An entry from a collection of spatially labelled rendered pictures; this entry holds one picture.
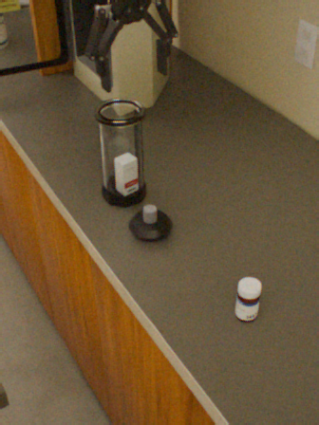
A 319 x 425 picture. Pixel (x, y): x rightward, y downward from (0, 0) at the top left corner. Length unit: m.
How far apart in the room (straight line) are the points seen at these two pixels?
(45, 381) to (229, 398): 1.29
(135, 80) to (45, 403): 1.15
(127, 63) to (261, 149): 0.43
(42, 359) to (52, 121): 0.96
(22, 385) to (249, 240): 1.20
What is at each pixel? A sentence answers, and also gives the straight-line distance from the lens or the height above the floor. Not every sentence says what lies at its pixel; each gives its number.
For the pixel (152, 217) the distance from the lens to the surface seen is 1.24.
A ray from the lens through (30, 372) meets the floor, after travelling 2.25.
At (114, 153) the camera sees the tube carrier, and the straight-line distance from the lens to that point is 1.28.
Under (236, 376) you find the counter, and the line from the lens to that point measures 1.04.
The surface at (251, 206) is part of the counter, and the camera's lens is 1.37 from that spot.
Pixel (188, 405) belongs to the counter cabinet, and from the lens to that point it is 1.21.
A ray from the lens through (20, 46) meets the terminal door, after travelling 1.87.
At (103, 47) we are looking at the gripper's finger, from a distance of 1.13.
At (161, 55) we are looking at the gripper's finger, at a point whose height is 1.29.
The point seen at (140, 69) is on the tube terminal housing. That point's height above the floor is 1.07.
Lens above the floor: 1.78
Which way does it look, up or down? 39 degrees down
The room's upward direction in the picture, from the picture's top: 1 degrees counter-clockwise
